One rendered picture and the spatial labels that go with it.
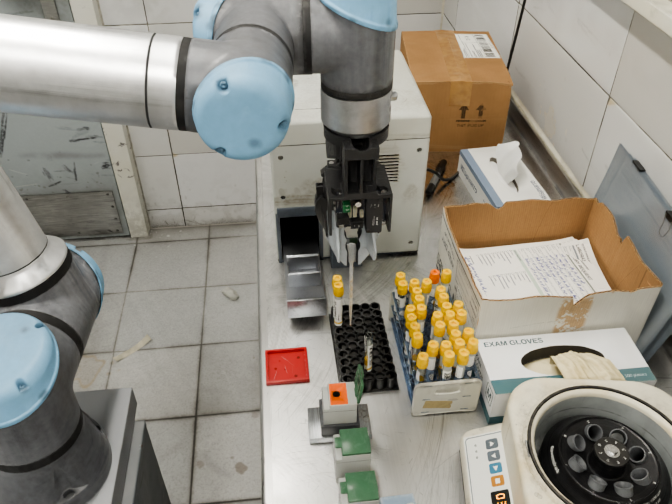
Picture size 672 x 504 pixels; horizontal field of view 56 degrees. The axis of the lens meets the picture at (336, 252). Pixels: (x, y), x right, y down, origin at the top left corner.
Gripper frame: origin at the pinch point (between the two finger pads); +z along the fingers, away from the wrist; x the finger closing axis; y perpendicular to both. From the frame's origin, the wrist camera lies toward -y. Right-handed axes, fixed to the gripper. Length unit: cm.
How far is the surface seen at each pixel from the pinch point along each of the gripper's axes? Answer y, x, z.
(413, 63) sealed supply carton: -78, 24, 9
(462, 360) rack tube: 6.5, 15.1, 15.8
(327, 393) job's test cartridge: 7.3, -4.1, 19.5
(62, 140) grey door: -155, -89, 66
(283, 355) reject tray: -6.3, -10.1, 26.3
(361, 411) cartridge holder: 6.8, 0.9, 25.2
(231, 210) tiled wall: -161, -31, 108
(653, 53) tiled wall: -32, 54, -11
